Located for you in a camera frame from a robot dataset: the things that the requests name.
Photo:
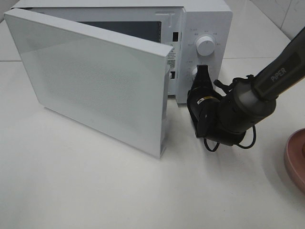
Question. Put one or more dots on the white round knob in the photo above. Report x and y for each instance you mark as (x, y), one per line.
(194, 73)
(205, 45)

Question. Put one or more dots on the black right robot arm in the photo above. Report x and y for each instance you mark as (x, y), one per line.
(223, 113)

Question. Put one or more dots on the lower white round knob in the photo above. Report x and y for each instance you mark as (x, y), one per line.
(194, 73)

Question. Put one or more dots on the white microwave oven body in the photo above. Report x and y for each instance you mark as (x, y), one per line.
(178, 23)

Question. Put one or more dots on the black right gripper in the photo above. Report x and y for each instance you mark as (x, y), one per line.
(202, 101)

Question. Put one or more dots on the upper white round knob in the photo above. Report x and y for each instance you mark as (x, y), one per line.
(205, 45)

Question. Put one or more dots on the pink round plate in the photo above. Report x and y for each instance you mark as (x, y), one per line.
(294, 158)

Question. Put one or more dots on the white microwave door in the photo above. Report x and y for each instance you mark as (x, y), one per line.
(112, 82)

